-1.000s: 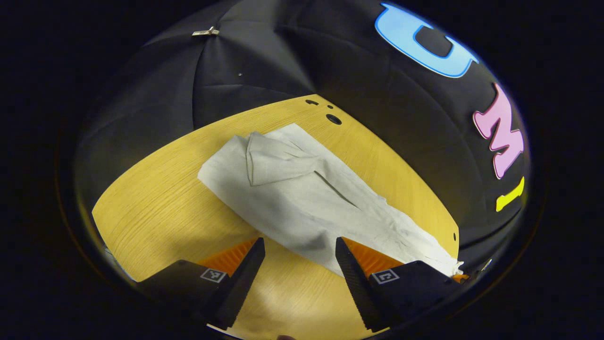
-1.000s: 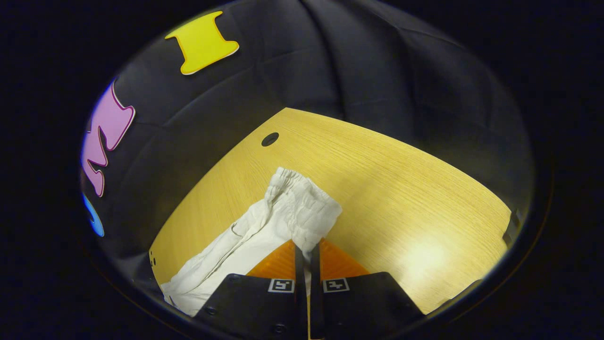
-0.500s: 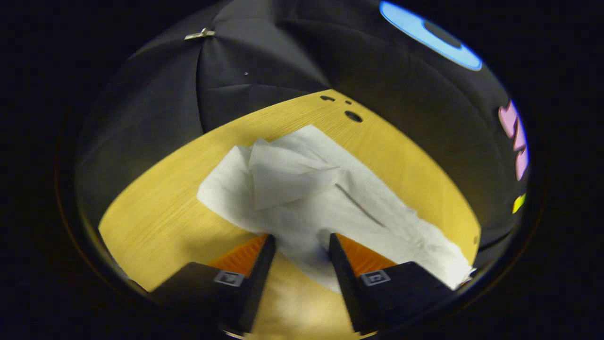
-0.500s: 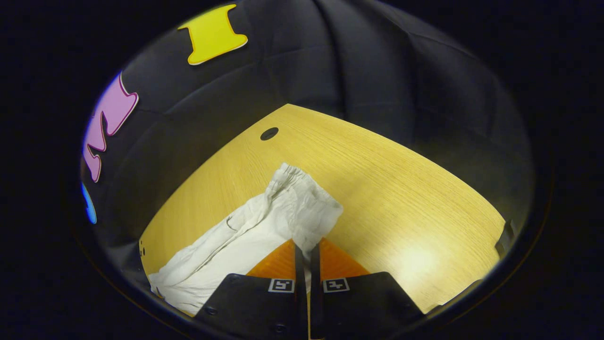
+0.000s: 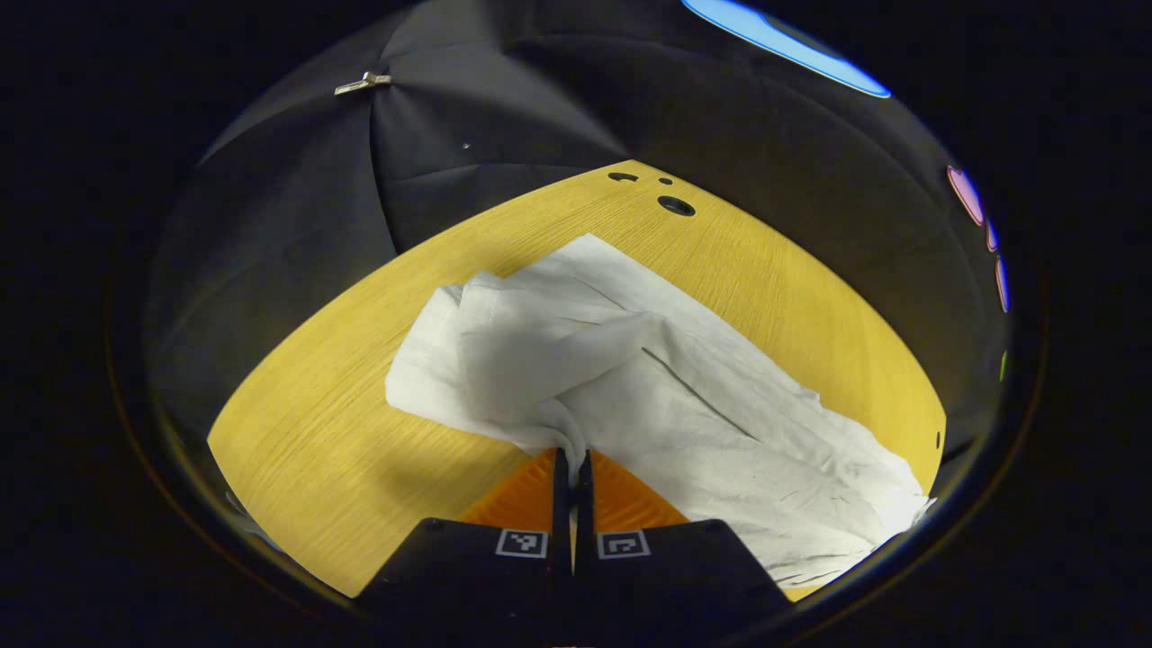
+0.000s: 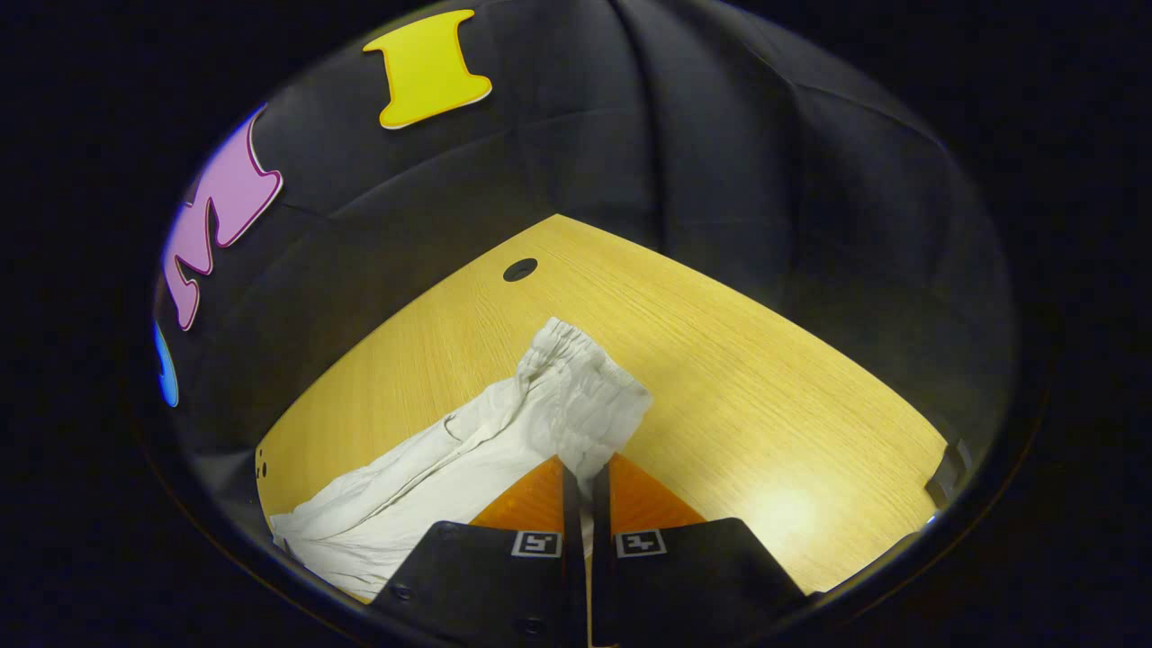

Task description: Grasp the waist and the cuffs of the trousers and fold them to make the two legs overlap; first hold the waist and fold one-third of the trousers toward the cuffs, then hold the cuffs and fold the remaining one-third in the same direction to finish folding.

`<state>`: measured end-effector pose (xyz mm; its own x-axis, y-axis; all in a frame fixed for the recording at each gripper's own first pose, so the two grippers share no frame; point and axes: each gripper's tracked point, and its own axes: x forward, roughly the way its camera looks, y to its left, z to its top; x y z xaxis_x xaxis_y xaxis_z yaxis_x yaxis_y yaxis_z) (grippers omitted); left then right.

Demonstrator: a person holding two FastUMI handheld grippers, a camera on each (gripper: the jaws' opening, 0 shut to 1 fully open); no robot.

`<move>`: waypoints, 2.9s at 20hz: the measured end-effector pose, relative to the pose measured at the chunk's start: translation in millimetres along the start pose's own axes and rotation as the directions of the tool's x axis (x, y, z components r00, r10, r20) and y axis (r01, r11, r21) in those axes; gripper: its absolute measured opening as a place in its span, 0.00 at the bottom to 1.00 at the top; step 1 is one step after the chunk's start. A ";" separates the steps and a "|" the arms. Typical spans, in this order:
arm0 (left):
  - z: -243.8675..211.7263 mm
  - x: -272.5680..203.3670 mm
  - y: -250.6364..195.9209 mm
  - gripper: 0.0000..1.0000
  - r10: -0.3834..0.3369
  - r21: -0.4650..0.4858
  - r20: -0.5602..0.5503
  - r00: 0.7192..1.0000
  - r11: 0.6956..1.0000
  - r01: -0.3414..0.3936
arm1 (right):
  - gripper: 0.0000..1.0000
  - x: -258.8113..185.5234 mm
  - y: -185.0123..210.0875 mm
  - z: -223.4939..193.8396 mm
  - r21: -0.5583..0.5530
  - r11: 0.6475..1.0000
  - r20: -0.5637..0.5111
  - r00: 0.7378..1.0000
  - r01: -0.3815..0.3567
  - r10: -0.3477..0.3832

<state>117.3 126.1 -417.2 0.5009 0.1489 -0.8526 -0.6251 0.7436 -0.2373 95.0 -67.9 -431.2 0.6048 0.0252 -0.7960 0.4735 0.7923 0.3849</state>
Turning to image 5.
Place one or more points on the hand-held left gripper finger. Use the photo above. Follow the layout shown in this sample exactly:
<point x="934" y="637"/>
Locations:
<point x="583" y="504"/>
<point x="562" y="504"/>

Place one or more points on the white jeans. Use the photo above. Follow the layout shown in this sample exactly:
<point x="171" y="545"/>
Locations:
<point x="675" y="387"/>

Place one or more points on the white backdrop clip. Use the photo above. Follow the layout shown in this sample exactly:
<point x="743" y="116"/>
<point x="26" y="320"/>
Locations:
<point x="363" y="83"/>

